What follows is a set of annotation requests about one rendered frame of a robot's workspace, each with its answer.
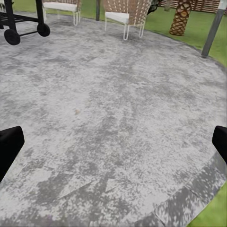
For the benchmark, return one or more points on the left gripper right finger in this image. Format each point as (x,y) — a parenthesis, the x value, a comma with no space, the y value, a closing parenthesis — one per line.
(219,140)

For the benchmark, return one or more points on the charcoal grill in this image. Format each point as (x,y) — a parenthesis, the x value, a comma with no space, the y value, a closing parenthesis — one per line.
(11,35)

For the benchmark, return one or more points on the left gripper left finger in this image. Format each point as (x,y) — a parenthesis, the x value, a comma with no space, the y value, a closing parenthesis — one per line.
(11,142)

